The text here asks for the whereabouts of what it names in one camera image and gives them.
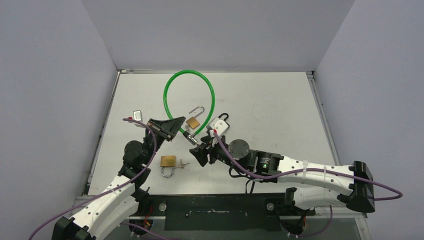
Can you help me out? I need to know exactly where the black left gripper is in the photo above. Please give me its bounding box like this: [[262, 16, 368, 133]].
[[142, 116, 186, 165]]

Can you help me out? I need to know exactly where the green cable lock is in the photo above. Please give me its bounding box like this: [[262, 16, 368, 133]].
[[162, 69, 217, 147]]

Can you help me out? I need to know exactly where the long shackle brass padlock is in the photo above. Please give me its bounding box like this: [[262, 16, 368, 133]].
[[185, 105, 205, 131]]

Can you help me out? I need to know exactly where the black combination padlock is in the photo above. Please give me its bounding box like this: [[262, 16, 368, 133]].
[[218, 112, 229, 122]]

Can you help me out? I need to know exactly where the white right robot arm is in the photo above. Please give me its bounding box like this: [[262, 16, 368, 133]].
[[189, 136, 376, 215]]

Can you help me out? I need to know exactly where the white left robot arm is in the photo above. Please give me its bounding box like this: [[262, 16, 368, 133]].
[[51, 116, 186, 240]]

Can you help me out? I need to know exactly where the small silver key bunch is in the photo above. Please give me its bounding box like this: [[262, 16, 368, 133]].
[[175, 159, 190, 169]]

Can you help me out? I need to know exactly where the short brass padlock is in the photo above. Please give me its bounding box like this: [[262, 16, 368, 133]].
[[160, 155, 177, 178]]

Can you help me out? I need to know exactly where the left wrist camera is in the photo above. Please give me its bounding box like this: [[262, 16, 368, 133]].
[[132, 110, 143, 122]]

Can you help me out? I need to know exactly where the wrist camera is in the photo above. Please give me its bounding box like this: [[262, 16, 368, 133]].
[[206, 117, 230, 137], [132, 110, 143, 122]]

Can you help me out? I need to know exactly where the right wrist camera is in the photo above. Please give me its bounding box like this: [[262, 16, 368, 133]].
[[206, 117, 230, 137]]

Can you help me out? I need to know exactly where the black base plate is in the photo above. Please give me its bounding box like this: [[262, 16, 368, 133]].
[[127, 193, 316, 232]]

